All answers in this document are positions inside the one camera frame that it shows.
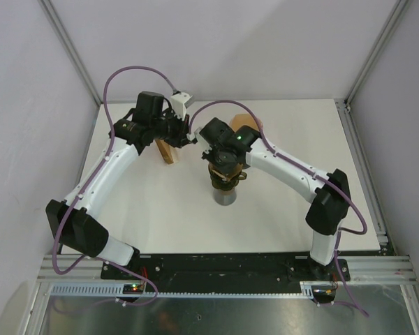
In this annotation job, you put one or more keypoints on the brown paper coffee filter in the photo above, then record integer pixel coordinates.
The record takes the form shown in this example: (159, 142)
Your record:
(240, 120)

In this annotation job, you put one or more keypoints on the olive green plastic dripper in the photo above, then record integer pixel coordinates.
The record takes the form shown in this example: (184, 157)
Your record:
(225, 186)

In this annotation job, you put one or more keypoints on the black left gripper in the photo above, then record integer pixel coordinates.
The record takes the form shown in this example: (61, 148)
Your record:
(183, 128)

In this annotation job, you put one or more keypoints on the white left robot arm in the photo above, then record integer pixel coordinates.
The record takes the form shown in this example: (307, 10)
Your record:
(74, 220)

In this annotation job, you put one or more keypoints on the orange coffee filter box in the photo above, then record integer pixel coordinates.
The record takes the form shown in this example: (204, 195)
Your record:
(167, 152)

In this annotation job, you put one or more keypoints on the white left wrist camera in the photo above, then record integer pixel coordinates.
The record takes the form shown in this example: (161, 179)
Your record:
(180, 101)

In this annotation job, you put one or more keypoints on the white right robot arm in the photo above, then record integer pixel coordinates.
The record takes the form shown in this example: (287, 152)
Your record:
(325, 192)

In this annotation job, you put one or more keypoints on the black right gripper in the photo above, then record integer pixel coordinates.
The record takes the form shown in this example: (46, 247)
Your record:
(210, 158)

